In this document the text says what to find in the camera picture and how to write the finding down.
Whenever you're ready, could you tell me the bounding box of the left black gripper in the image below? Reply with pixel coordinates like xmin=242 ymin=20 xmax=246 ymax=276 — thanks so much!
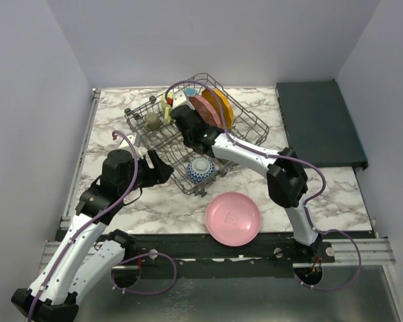
xmin=120 ymin=149 xmax=174 ymax=197

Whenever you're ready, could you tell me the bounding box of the brown plate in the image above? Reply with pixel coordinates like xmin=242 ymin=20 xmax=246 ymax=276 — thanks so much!
xmin=189 ymin=95 xmax=222 ymax=128

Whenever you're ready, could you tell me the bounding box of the yellow green mug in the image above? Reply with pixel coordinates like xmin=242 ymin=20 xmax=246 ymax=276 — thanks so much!
xmin=161 ymin=92 xmax=173 ymax=124

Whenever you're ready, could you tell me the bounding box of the red patterned bowl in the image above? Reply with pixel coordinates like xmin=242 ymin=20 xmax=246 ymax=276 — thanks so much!
xmin=186 ymin=157 xmax=216 ymax=184

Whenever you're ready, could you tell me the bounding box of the blue floral mug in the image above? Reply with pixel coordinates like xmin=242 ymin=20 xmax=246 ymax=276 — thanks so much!
xmin=184 ymin=87 xmax=197 ymax=97

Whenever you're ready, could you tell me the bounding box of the orange polka dot plate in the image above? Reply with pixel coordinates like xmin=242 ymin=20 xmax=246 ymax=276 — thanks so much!
xmin=201 ymin=89 xmax=234 ymax=130

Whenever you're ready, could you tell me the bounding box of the small grey cup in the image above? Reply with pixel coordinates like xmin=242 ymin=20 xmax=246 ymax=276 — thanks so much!
xmin=144 ymin=112 xmax=162 ymax=131

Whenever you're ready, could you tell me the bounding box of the grey wire dish rack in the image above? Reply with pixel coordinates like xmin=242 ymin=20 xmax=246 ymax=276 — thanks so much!
xmin=124 ymin=72 xmax=270 ymax=198

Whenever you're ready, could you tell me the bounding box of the pink round bear plate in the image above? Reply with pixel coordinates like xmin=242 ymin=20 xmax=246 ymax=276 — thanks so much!
xmin=205 ymin=192 xmax=261 ymax=247

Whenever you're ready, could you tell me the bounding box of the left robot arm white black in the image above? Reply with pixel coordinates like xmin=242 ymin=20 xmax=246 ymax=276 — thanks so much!
xmin=11 ymin=150 xmax=174 ymax=321

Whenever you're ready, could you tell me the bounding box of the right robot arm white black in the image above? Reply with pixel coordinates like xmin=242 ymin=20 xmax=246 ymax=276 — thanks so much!
xmin=171 ymin=105 xmax=322 ymax=263

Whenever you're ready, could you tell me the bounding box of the dark blue flat box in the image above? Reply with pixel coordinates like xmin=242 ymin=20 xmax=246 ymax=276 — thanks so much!
xmin=276 ymin=80 xmax=368 ymax=170

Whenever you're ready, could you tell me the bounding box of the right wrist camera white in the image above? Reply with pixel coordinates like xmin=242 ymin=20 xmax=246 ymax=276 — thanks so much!
xmin=166 ymin=91 xmax=189 ymax=109

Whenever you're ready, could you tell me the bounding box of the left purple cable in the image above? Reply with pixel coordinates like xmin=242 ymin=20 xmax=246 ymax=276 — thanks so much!
xmin=28 ymin=131 xmax=177 ymax=322

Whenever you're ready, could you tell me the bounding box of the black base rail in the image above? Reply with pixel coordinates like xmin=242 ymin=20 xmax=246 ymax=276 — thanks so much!
xmin=93 ymin=231 xmax=337 ymax=281

